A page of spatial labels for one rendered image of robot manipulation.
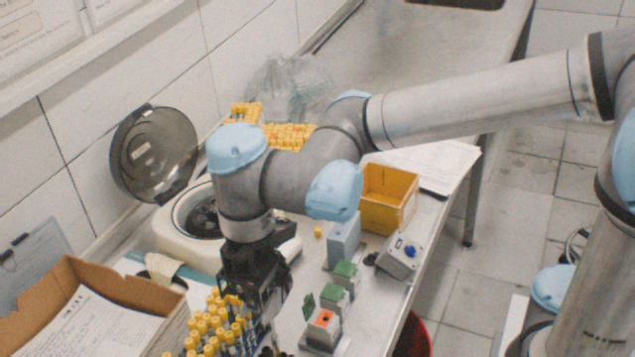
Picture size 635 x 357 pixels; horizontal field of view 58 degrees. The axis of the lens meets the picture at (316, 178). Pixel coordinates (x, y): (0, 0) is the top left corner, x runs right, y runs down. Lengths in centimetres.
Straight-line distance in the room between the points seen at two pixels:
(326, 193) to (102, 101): 73
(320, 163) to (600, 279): 32
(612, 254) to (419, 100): 27
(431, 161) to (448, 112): 83
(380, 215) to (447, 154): 35
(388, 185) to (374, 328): 39
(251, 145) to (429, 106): 22
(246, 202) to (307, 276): 54
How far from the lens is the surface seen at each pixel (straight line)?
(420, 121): 71
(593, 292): 66
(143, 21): 130
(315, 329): 106
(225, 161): 68
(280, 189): 67
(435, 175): 147
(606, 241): 62
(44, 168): 121
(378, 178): 138
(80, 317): 120
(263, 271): 82
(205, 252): 116
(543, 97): 67
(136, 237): 142
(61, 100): 121
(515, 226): 270
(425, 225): 134
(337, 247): 117
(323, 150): 69
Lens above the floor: 179
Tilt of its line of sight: 38 degrees down
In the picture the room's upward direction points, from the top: 5 degrees counter-clockwise
